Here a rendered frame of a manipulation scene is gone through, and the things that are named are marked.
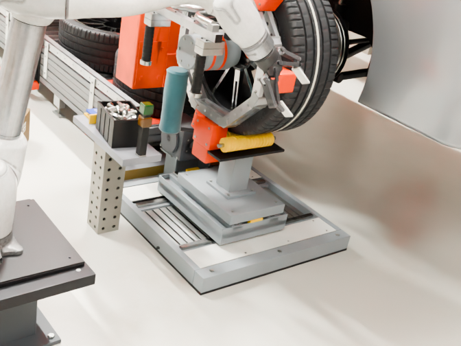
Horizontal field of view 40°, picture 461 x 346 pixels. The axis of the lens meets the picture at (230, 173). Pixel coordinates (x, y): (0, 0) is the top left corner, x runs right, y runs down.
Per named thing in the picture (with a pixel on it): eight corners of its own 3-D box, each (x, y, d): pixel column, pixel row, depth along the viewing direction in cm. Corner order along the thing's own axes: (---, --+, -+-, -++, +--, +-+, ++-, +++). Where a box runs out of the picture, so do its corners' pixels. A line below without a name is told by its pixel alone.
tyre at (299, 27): (367, 12, 223) (258, -62, 261) (320, 10, 208) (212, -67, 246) (301, 161, 259) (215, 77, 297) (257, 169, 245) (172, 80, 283)
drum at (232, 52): (239, 74, 243) (245, 38, 237) (193, 77, 230) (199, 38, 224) (217, 62, 252) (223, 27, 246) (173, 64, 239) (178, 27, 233)
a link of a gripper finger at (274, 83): (278, 66, 188) (275, 66, 187) (282, 104, 190) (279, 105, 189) (268, 67, 191) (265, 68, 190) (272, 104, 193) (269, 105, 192)
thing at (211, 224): (283, 231, 283) (288, 211, 279) (219, 247, 261) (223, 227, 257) (218, 180, 317) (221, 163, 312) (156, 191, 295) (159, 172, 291)
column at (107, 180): (118, 229, 275) (128, 141, 257) (97, 234, 269) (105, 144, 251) (107, 218, 282) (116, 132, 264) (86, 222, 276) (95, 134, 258)
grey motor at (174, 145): (241, 179, 322) (254, 115, 307) (171, 192, 297) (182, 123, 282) (221, 164, 334) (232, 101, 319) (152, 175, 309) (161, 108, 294)
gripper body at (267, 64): (258, 42, 190) (274, 63, 196) (246, 62, 187) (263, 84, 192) (278, 39, 185) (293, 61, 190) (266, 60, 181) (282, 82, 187)
